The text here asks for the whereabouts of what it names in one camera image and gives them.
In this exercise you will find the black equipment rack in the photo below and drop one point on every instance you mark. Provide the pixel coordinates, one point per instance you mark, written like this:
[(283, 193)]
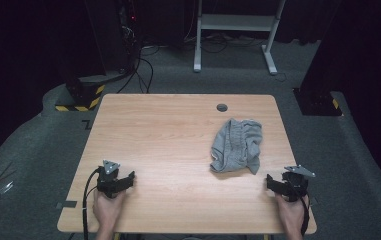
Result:
[(111, 33)]

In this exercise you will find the striped black yellow stand base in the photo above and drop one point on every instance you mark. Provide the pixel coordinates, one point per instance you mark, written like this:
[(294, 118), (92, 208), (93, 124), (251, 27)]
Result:
[(86, 96)]

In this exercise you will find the grey cloth shorts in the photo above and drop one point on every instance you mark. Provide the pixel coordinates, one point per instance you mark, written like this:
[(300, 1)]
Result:
[(236, 146)]

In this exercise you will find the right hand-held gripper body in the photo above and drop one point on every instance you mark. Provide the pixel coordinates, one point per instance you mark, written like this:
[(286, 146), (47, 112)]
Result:
[(296, 185)]

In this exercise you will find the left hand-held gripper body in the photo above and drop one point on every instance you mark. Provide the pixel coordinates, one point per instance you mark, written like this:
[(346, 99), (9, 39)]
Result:
[(108, 181)]

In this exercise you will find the white metal stand frame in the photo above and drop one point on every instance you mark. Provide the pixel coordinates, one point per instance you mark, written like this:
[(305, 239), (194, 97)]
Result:
[(234, 22)]

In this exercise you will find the black floor tape mark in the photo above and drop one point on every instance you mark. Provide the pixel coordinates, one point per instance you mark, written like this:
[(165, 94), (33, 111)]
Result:
[(87, 124)]

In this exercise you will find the person's left hand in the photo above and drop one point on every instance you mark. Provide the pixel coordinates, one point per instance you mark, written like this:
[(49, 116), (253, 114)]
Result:
[(106, 210)]

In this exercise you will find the person's right hand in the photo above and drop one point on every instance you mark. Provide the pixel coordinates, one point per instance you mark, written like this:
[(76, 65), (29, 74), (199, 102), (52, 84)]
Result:
[(293, 215)]

